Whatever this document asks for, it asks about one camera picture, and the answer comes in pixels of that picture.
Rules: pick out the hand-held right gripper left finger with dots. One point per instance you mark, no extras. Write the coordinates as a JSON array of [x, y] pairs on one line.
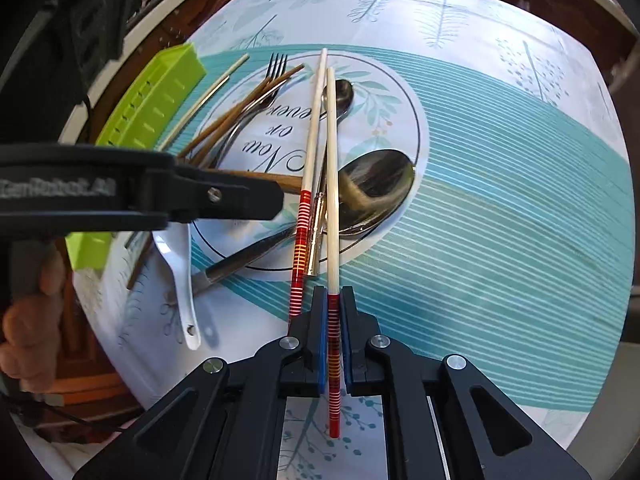
[[322, 355]]

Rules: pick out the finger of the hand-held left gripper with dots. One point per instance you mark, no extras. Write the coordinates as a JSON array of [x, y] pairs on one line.
[[230, 197]]

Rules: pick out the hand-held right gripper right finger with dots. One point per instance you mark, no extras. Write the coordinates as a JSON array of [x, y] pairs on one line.
[[346, 355]]

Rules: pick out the green plastic utensil tray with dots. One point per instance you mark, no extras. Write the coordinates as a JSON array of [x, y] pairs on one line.
[[150, 105]]

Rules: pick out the large metal spoon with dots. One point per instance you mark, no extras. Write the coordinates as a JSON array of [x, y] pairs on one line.
[[380, 185]]

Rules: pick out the person's left hand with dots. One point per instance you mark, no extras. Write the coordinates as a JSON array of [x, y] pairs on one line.
[[27, 340]]

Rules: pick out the white ceramic spoon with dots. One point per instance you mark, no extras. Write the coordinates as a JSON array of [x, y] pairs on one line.
[[182, 280]]

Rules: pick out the metal fork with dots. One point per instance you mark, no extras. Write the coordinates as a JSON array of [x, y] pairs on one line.
[[278, 80]]

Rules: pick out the leaf printed teal tablecloth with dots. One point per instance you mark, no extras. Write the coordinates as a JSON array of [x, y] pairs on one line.
[[500, 210]]

